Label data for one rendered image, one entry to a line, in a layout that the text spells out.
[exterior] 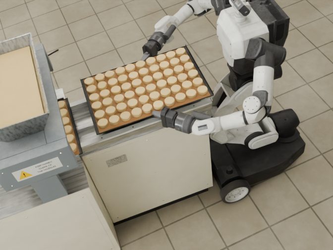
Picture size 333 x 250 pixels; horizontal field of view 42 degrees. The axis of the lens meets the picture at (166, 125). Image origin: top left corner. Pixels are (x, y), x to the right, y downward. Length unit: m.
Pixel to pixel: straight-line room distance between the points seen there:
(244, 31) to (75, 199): 1.14
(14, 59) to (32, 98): 0.30
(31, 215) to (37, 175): 0.31
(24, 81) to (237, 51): 1.00
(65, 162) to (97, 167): 0.42
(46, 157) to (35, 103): 0.24
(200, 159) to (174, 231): 0.54
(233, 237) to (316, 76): 1.53
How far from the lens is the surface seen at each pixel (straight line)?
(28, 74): 2.11
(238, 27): 2.15
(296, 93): 3.54
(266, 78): 1.98
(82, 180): 2.17
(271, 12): 2.24
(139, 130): 2.23
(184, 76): 2.23
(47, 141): 1.92
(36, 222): 2.30
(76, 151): 2.20
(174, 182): 2.70
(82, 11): 4.62
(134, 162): 2.41
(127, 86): 2.24
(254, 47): 2.05
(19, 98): 2.02
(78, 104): 2.40
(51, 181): 2.04
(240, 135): 2.78
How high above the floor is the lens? 2.60
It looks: 51 degrees down
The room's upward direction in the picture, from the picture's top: 11 degrees counter-clockwise
